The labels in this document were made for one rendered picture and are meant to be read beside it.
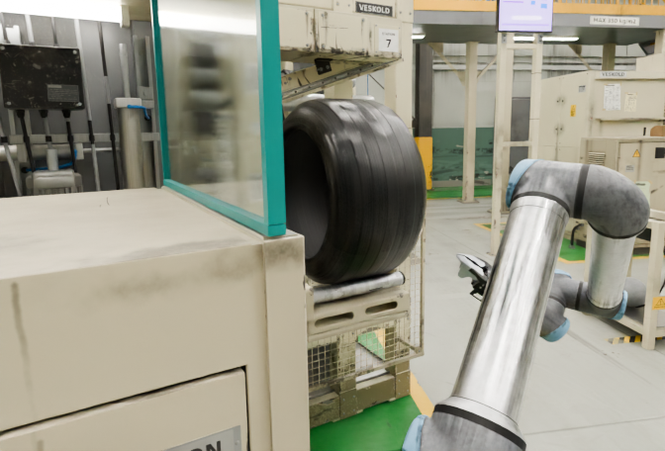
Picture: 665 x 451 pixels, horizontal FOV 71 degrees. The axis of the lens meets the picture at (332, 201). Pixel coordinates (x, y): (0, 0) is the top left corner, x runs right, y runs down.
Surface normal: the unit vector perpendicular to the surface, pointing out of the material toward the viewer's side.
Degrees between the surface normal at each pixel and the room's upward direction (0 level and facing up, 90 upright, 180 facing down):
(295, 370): 90
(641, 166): 90
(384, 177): 76
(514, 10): 90
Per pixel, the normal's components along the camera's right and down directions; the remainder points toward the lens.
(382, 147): 0.43, -0.36
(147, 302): 0.50, 0.12
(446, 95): 0.16, 0.15
